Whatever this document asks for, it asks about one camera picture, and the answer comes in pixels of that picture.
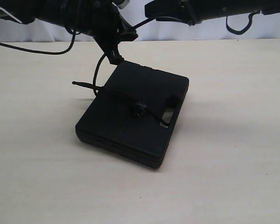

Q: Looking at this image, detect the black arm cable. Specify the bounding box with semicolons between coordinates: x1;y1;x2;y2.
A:
225;11;262;35
0;0;84;56

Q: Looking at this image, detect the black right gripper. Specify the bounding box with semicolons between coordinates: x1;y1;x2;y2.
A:
144;0;198;26

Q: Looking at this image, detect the black plastic carry case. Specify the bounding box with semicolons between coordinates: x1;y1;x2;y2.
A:
75;61;189;169

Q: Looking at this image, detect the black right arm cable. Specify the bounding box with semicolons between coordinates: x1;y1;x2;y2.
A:
225;11;262;35

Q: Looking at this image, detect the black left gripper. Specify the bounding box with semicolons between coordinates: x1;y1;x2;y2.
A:
90;0;138;65

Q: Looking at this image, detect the black cord with frayed knot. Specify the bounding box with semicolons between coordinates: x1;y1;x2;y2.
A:
71;17;175;128

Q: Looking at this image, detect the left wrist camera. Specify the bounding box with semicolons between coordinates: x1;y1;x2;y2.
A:
112;0;130;9

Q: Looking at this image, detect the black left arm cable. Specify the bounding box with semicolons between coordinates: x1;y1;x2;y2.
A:
0;0;84;56

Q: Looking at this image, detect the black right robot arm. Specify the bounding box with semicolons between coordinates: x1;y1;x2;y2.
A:
144;0;280;26

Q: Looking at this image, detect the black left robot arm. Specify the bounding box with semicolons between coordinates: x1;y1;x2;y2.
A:
0;0;138;65

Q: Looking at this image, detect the white backdrop curtain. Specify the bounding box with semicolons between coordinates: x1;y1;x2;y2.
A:
0;0;280;43

